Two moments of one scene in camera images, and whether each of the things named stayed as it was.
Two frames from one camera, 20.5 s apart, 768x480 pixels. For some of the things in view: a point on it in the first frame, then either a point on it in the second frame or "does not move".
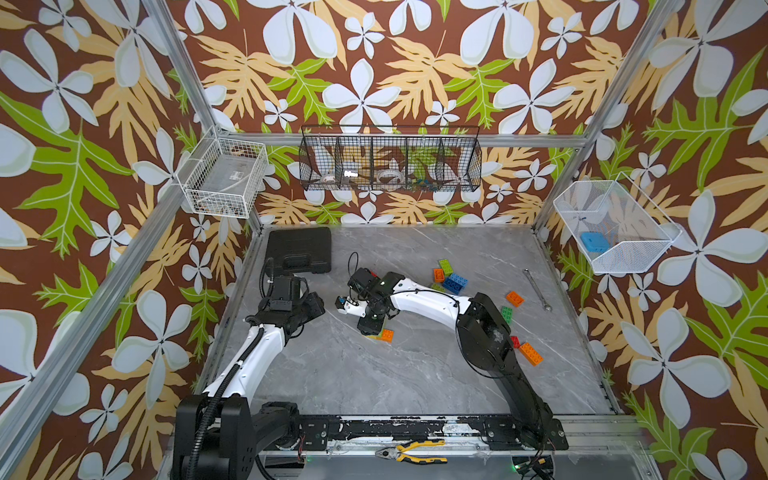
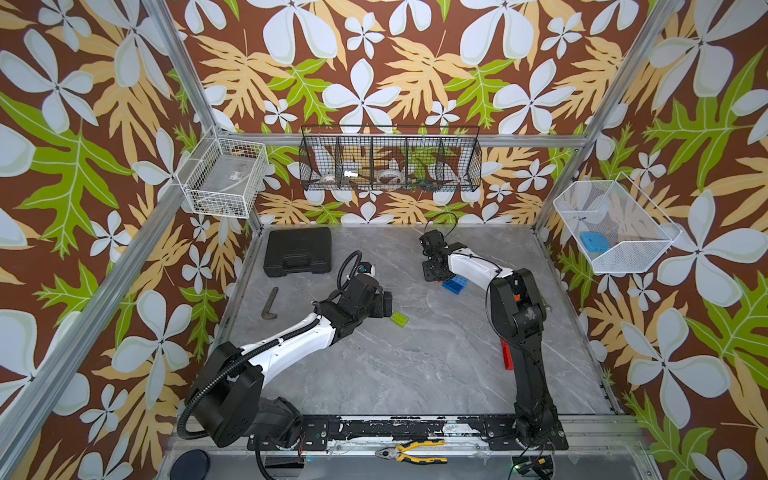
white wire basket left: [224, 176] does not move
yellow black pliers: [398, 452] does not move
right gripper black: [364, 326] to [426, 274]
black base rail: [495, 432] does not move
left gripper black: [316, 305] to [382, 303]
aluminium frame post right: [615, 99] does not move
